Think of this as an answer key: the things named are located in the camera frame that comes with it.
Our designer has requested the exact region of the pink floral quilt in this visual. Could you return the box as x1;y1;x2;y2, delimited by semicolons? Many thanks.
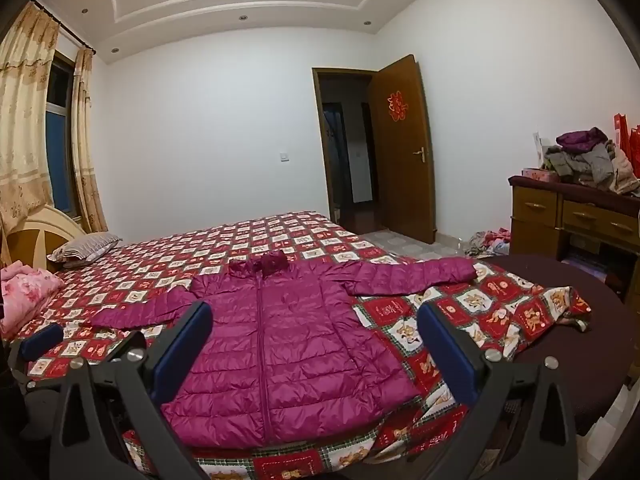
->
0;260;66;338

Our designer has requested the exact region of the magenta puffer jacket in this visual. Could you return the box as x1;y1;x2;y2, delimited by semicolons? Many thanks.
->
90;251;478;450

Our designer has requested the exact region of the red patterned bed sheet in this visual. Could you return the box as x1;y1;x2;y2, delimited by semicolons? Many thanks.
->
0;210;593;480

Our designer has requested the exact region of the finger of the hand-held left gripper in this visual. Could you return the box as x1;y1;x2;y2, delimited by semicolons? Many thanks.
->
6;324;66;395

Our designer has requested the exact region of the pile of clothes on floor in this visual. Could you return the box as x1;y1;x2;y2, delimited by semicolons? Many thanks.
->
465;227;512;259

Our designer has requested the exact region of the red paper door decoration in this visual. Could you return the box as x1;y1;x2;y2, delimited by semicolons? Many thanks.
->
385;91;407;122

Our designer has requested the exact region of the dark curtain rod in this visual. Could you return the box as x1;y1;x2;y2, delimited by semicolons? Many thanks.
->
30;0;96;53

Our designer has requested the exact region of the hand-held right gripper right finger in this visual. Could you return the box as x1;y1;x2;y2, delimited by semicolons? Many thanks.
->
416;301;593;480

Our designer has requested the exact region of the wide beige floral curtain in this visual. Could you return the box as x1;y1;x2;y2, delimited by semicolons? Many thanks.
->
0;2;61;241

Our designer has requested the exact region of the beige garment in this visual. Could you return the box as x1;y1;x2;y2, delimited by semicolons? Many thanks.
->
607;147;640;196

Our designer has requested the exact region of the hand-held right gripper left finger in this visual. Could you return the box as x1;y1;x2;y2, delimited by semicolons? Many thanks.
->
49;301;214;480

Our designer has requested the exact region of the red bag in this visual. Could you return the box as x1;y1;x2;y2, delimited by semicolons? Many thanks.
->
614;112;640;178

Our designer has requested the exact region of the brown door frame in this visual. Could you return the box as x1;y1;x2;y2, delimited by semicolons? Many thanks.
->
312;66;373;221

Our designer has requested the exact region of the window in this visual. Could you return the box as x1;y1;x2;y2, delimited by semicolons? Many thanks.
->
44;50;81;218

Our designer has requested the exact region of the dark brown mattress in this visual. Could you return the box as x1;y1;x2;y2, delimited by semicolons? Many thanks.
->
492;254;633;438

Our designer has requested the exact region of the brown wooden door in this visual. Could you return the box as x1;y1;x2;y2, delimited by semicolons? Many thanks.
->
367;55;436;245

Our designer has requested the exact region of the narrow beige floral curtain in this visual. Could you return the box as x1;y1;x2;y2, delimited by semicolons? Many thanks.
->
71;47;108;235

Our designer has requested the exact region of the purple garment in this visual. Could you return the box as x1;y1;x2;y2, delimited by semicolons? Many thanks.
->
556;127;608;153

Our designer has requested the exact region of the striped grey pillow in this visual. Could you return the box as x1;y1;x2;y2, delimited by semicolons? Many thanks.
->
46;232;122;268

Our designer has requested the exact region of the wooden headboard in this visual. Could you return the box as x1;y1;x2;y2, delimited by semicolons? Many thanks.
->
0;205;88;268

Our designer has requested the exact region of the wooden dresser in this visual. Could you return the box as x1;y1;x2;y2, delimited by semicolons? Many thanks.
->
507;175;640;306

